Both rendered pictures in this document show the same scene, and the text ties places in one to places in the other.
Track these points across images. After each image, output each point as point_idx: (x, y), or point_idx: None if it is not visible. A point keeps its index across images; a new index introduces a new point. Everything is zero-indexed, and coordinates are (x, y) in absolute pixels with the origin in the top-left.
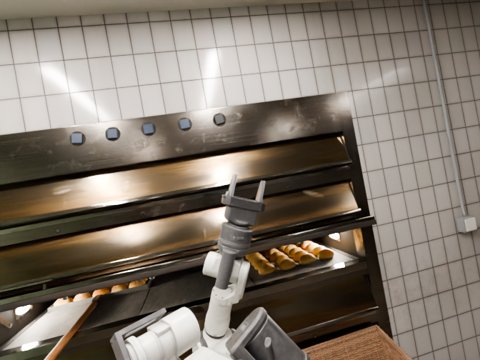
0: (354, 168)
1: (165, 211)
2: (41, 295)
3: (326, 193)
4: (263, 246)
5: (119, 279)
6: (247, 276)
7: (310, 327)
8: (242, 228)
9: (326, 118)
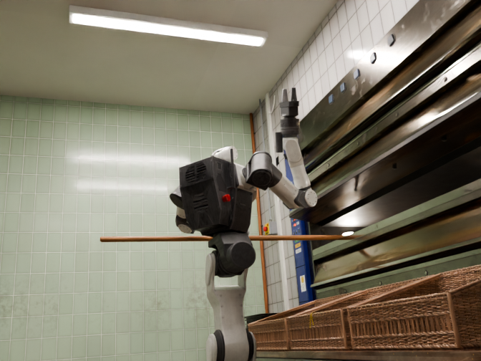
0: None
1: (368, 137)
2: None
3: None
4: (395, 147)
5: (331, 188)
6: (293, 147)
7: (464, 241)
8: (283, 118)
9: None
